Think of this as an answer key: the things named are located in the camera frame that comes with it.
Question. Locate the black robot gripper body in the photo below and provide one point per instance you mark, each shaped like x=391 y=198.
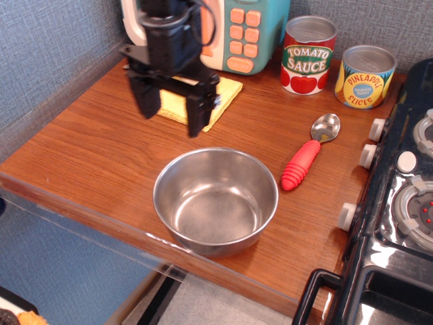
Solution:
x=171 y=58

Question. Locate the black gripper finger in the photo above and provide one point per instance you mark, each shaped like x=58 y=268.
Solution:
x=147 y=96
x=199 y=110

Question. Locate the stainless steel pot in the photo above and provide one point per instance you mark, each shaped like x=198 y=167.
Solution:
x=216 y=202

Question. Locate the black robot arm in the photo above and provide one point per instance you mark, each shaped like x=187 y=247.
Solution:
x=171 y=11

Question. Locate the yellow folded cloth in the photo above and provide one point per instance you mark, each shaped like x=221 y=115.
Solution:
x=173 y=106

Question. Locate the toy microwave teal white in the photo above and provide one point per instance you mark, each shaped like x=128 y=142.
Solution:
x=239 y=36

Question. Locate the tomato sauce can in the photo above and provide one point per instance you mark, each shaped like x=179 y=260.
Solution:
x=308 y=48

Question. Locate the pineapple slices can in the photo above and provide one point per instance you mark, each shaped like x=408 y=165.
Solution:
x=364 y=76

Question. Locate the black toy stove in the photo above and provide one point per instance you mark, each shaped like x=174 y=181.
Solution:
x=387 y=273

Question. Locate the orange object bottom left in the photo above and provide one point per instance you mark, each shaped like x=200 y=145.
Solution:
x=31 y=318

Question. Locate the spoon with red handle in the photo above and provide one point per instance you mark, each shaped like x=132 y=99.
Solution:
x=325 y=129

